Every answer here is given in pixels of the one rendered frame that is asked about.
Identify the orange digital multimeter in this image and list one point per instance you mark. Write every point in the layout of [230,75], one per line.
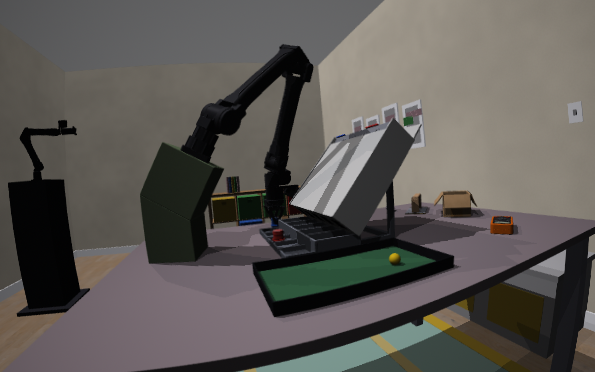
[501,225]

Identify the yellow marble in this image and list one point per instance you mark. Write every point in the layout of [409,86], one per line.
[394,258]

